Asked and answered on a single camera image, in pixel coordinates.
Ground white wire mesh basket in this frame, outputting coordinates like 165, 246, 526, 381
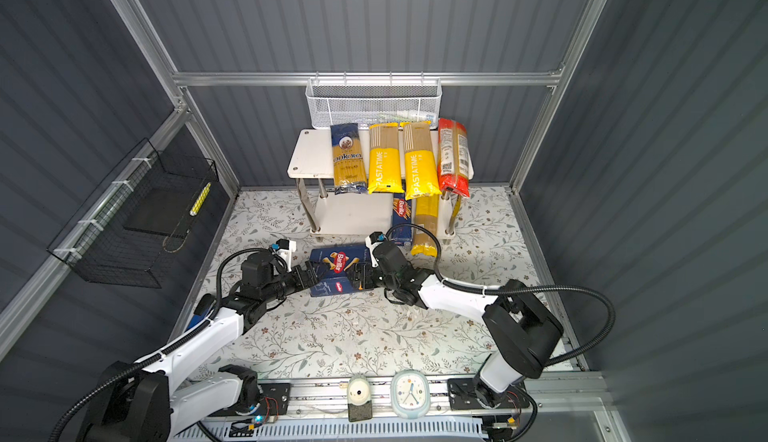
305, 81, 443, 129

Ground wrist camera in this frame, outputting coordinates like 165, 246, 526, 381
270, 239, 297, 271
365, 231, 386, 268

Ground white tube in basket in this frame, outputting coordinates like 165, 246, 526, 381
395, 110, 438, 125

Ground yellow spaghetti bag back side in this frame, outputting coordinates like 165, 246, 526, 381
411, 195, 440, 257

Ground yellow green marker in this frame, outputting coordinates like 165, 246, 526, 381
189, 182, 211, 217

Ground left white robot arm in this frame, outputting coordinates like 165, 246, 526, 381
77, 249, 319, 441

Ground large blue Barilla pasta box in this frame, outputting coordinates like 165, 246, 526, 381
309, 244, 370, 298

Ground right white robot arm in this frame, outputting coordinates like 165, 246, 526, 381
346, 241, 563, 408

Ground white analog clock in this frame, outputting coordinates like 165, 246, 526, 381
390, 370, 431, 419

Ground blue yellow spaghetti bag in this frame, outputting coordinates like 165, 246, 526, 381
331, 124, 367, 195

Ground narrow blue Barilla spaghetti box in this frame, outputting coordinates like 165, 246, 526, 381
390, 194, 413, 246

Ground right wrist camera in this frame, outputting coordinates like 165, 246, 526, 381
365, 231, 386, 268

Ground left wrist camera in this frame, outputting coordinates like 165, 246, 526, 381
270, 239, 297, 271

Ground blue stapler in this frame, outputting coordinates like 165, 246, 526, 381
186, 293, 216, 330

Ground black wire basket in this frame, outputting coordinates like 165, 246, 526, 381
48, 143, 219, 289

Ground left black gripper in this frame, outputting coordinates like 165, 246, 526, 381
262, 261, 331, 306

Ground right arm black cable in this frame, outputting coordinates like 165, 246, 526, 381
383, 222, 617, 368

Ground yellow Pastatime spaghetti bag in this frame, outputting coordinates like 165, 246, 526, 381
403, 122, 441, 200
368, 123, 404, 194

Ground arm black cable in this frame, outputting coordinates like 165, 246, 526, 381
47, 247, 271, 442
383, 222, 617, 368

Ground red spaghetti bag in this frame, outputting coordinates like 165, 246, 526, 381
438, 119, 470, 198

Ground white two-tier shelf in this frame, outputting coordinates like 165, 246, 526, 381
286, 129, 475, 243

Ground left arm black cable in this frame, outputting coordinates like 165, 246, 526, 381
47, 247, 271, 442

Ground round white timer device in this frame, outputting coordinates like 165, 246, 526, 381
347, 375, 373, 423

